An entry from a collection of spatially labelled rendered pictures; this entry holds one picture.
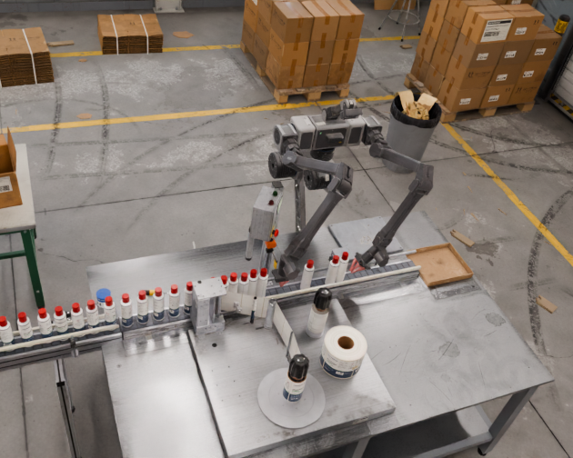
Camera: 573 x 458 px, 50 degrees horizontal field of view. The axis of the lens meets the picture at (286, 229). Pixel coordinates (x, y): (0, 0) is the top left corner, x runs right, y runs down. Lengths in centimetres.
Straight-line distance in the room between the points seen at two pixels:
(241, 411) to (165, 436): 33
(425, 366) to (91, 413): 190
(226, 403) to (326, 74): 433
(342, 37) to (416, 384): 405
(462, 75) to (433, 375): 389
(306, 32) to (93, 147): 225
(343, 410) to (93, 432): 154
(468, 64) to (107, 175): 353
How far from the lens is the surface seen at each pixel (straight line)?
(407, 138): 553
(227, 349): 298
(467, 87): 656
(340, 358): 285
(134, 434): 281
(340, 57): 644
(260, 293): 314
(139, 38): 699
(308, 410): 283
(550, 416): 443
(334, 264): 320
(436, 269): 368
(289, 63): 622
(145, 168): 537
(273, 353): 299
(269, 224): 282
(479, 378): 327
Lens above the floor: 329
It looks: 42 degrees down
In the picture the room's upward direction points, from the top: 10 degrees clockwise
